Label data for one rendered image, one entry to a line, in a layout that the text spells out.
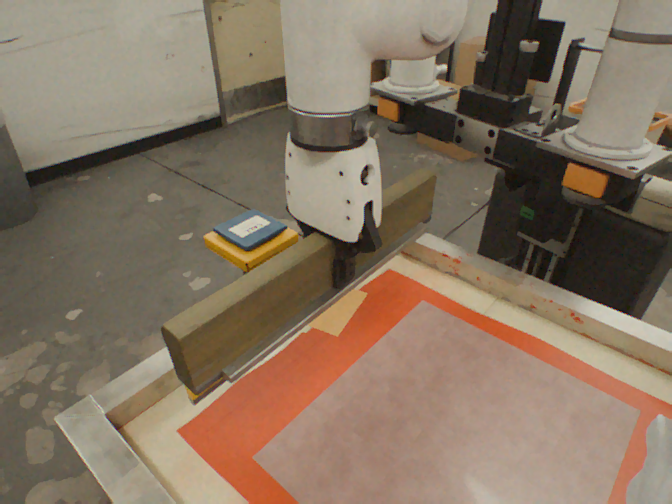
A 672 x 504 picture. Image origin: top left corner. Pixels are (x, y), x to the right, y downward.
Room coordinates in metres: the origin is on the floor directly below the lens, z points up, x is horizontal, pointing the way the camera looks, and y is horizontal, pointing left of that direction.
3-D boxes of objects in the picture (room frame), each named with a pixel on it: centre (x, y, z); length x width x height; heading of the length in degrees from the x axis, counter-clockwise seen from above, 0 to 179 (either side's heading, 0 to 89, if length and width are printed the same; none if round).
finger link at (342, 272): (0.39, -0.02, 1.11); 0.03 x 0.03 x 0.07; 49
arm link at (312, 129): (0.40, 0.00, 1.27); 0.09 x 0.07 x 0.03; 49
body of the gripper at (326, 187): (0.41, 0.01, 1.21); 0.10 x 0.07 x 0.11; 49
